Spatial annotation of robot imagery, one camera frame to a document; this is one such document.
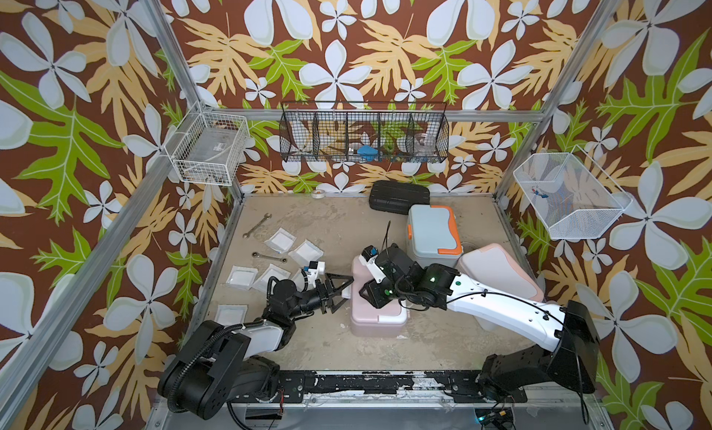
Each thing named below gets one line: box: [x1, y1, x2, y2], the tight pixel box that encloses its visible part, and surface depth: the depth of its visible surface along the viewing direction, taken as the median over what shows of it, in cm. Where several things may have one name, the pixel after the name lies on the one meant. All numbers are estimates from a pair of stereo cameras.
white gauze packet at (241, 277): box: [226, 265, 259, 291], surface depth 98 cm
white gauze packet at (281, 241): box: [263, 227, 297, 254], surface depth 107 cm
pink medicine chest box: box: [350, 255, 408, 338], surface depth 74 cm
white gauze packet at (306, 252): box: [288, 239, 325, 266], surface depth 104 cm
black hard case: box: [368, 179, 431, 215], surface depth 116 cm
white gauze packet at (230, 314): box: [215, 303, 249, 327], surface depth 90 cm
